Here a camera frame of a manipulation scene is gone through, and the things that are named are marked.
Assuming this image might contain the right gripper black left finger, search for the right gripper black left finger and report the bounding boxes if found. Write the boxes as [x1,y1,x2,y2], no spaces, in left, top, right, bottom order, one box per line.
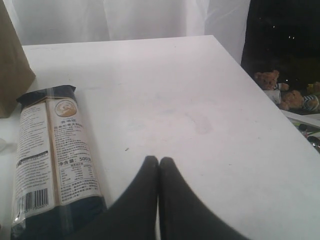
[72,156,159,240]

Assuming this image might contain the white backdrop curtain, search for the white backdrop curtain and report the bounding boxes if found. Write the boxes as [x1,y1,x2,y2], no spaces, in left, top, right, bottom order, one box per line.
[4,0,250,62]

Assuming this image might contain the brown teddy bear upper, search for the brown teddy bear upper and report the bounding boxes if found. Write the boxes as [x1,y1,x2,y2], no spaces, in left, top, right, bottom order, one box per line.
[254,70,290,91]

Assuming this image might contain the long dark noodle package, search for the long dark noodle package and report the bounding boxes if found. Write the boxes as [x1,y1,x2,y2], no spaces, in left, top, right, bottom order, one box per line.
[11,85,107,236]

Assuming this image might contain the white crumpled scrap right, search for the white crumpled scrap right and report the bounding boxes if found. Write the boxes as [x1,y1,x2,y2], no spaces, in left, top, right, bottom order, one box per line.
[0,138,16,156]

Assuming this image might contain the brown teddy bear striped shirt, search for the brown teddy bear striped shirt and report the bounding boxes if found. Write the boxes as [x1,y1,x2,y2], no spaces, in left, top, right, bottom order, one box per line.
[278,90,320,112]

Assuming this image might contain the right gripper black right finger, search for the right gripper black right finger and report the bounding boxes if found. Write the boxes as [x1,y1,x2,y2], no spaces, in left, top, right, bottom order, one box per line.
[158,157,247,240]

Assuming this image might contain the brown paper bag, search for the brown paper bag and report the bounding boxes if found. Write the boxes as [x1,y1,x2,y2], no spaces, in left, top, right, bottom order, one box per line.
[0,1,36,118]

